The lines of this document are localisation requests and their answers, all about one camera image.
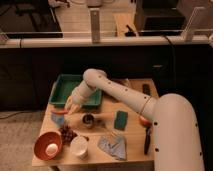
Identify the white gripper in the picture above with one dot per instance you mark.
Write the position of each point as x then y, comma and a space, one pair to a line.
79, 95

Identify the red orange pepper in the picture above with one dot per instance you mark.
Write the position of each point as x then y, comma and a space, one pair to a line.
59, 112

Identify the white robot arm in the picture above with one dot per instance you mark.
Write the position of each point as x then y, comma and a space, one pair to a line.
177, 144

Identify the blue plastic cup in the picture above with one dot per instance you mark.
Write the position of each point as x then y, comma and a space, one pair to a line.
58, 119

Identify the small metal cup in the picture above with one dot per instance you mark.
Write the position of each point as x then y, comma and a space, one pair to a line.
88, 120

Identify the white cup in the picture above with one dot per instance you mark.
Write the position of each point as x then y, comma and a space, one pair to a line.
79, 147

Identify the green plastic tray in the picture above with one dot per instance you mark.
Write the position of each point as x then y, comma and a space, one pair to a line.
64, 85

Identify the bunch of dark grapes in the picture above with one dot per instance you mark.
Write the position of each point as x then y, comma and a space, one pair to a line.
67, 134

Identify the orange bowl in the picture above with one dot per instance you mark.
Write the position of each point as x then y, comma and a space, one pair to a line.
43, 141

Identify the gold metal fork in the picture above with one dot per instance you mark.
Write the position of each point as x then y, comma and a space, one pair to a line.
111, 133

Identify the white egg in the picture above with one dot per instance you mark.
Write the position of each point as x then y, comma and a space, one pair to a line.
51, 149

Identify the green sponge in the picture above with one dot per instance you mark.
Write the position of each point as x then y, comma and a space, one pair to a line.
120, 120

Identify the corn cob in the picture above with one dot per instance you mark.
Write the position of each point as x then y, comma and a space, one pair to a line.
127, 83

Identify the blue cloth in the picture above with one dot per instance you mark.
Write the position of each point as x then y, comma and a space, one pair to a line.
116, 149

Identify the orange apple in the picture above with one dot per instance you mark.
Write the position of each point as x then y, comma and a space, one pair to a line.
144, 122

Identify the white railing bar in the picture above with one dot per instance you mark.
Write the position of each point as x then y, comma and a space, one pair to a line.
106, 41

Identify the black handled knife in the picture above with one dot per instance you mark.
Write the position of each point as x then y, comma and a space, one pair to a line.
147, 140

